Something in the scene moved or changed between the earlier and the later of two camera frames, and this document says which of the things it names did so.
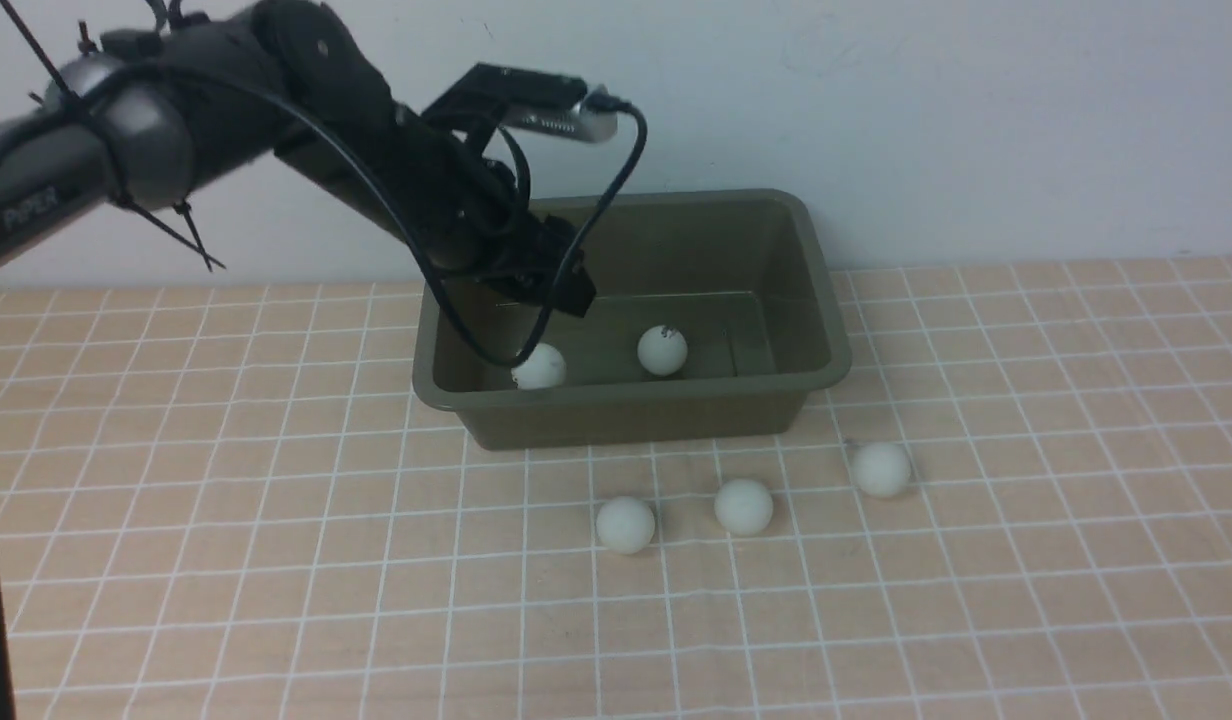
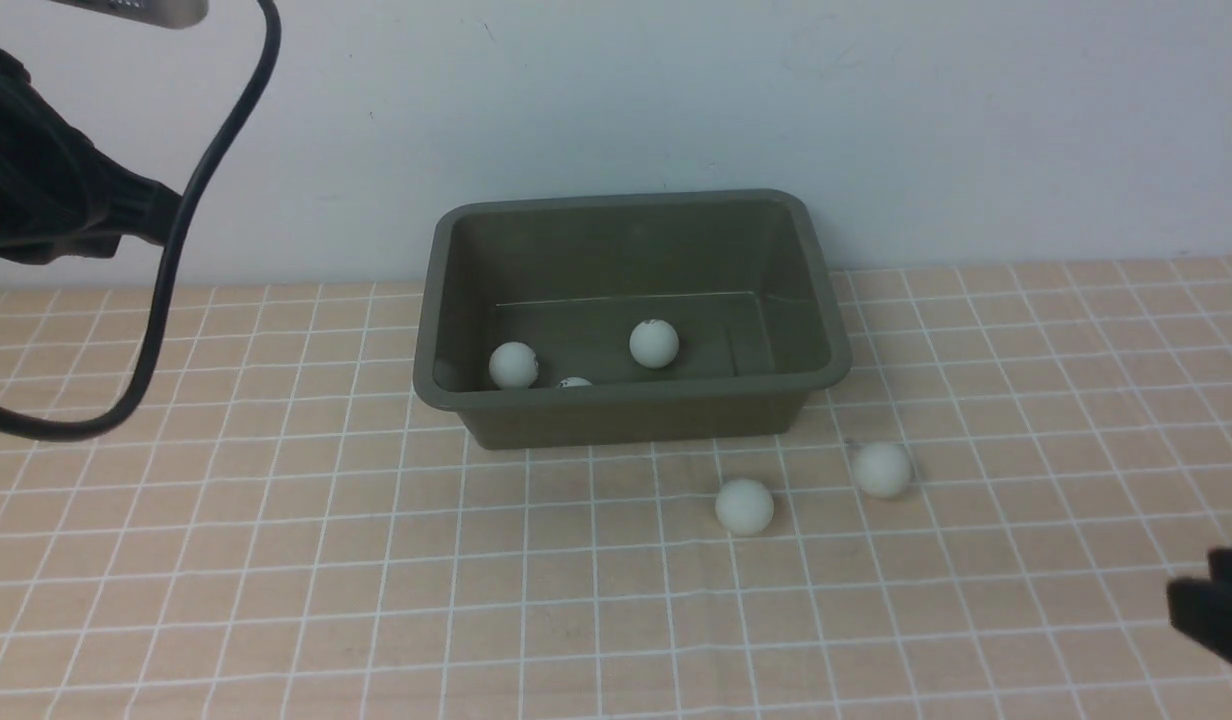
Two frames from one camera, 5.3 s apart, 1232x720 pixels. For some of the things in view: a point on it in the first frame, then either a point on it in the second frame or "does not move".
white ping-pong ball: [743, 506] does not move
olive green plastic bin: [714, 315] does not move
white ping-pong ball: [881, 470] does not move
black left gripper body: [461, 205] -> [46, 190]
